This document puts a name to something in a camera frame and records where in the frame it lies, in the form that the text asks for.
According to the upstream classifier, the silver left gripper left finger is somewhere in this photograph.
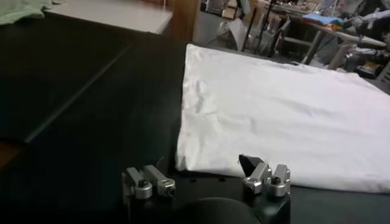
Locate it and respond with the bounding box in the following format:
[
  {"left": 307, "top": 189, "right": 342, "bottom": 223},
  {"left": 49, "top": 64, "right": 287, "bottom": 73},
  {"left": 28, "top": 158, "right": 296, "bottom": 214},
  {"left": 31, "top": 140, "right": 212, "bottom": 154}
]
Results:
[{"left": 121, "top": 164, "right": 177, "bottom": 200}]

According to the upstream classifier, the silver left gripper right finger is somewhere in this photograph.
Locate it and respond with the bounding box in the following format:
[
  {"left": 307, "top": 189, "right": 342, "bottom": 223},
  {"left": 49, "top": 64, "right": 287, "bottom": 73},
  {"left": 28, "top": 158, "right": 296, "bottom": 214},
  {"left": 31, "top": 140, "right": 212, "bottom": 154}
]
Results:
[{"left": 238, "top": 154, "right": 292, "bottom": 198}]

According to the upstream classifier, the white printed t-shirt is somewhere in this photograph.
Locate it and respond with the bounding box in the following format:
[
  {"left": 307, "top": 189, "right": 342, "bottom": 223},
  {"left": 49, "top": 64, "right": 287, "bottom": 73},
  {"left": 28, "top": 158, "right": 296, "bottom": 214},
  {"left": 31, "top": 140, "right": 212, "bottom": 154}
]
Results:
[{"left": 175, "top": 43, "right": 390, "bottom": 195}]

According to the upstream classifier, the black table cover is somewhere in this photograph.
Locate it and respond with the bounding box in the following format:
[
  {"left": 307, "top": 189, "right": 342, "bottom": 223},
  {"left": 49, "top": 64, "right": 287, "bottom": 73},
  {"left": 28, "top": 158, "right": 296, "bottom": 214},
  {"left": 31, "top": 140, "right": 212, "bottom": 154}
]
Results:
[{"left": 0, "top": 12, "right": 390, "bottom": 224}]

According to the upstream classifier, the white foam board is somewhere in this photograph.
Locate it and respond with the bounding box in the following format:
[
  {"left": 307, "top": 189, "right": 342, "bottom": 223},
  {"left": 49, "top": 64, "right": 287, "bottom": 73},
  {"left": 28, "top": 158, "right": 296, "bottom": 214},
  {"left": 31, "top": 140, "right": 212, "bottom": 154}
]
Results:
[{"left": 217, "top": 18, "right": 248, "bottom": 51}]

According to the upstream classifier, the black tripod stand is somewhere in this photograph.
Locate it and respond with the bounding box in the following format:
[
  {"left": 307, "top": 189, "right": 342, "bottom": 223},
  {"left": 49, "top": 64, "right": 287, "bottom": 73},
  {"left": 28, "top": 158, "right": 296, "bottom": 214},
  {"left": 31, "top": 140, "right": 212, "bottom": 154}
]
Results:
[{"left": 241, "top": 0, "right": 277, "bottom": 53}]

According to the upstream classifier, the white standing desk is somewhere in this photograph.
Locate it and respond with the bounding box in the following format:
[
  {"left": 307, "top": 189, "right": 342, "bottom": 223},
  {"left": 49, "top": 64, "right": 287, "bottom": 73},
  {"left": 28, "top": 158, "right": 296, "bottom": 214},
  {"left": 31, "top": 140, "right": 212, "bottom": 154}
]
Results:
[{"left": 283, "top": 5, "right": 389, "bottom": 71}]

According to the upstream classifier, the folded cloth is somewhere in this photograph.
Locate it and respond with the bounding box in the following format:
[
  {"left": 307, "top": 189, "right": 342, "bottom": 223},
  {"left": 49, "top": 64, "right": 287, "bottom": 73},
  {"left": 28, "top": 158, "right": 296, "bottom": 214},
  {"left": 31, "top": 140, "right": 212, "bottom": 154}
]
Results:
[{"left": 303, "top": 12, "right": 344, "bottom": 26}]

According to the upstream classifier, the white side table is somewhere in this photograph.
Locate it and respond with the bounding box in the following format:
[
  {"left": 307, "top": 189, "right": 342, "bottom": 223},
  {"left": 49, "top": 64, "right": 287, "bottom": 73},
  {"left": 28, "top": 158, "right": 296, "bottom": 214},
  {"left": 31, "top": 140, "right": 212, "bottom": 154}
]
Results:
[{"left": 44, "top": 0, "right": 174, "bottom": 35}]

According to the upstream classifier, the light green garment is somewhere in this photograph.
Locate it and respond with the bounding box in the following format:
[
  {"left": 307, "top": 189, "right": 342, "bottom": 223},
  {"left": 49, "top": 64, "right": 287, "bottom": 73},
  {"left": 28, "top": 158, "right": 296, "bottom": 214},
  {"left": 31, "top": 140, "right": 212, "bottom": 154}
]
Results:
[{"left": 0, "top": 0, "right": 63, "bottom": 26}]

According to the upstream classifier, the wooden post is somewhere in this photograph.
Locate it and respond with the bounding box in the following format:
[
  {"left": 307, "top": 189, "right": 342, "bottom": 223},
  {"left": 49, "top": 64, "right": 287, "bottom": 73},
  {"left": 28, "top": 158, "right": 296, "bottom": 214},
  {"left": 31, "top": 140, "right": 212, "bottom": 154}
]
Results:
[{"left": 166, "top": 0, "right": 202, "bottom": 43}]

